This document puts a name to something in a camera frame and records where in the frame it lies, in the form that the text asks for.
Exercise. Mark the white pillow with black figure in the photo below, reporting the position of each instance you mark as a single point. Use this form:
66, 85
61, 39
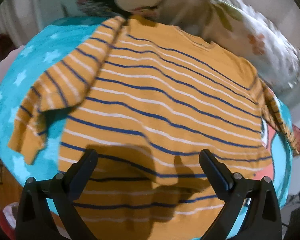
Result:
100, 2

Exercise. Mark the pink cloth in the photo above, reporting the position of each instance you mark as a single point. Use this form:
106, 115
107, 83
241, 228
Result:
8, 63

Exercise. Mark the orange striped shirt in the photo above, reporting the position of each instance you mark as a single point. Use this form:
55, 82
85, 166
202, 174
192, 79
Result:
165, 92

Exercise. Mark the dark red object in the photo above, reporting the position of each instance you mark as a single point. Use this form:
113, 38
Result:
1, 45

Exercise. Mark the white leaf print pillow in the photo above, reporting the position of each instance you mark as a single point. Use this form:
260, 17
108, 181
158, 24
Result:
265, 45

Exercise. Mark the teal star cartoon blanket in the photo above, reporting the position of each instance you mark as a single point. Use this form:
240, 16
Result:
40, 60

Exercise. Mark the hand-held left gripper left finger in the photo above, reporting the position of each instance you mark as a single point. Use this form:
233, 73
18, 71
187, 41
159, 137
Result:
86, 171

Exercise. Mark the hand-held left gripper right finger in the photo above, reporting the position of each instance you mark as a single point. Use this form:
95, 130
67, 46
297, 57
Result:
218, 177

